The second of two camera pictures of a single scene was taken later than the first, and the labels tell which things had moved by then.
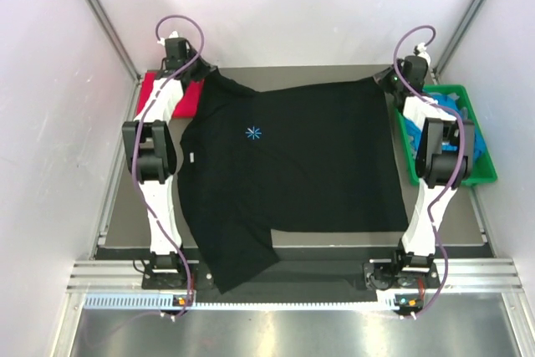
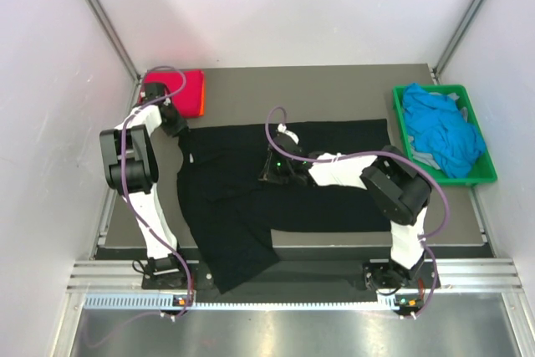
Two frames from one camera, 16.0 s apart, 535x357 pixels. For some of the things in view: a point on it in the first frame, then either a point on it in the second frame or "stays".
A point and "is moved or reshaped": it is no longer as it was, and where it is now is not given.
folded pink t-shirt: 189,104 stays
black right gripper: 384,79 to 269,175
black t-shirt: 315,159 is moved or reshaped
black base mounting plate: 375,276 stays
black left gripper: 204,69 to 179,127
